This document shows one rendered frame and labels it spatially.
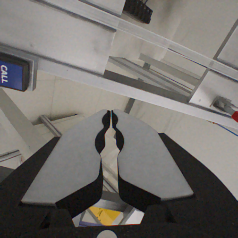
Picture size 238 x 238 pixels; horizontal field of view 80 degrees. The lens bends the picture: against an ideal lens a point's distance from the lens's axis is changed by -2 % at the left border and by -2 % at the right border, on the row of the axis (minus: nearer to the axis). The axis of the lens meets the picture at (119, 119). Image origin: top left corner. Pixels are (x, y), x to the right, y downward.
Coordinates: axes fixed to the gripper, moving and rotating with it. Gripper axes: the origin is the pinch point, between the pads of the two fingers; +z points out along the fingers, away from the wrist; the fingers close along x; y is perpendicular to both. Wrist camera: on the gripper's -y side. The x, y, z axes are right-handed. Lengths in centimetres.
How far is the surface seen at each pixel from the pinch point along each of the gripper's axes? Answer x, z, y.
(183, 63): 88, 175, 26
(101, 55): -1.5, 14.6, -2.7
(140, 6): 10, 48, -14
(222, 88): 21.9, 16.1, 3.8
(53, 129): -49, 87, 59
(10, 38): -14.6, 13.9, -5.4
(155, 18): 20, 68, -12
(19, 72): -12.2, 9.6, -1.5
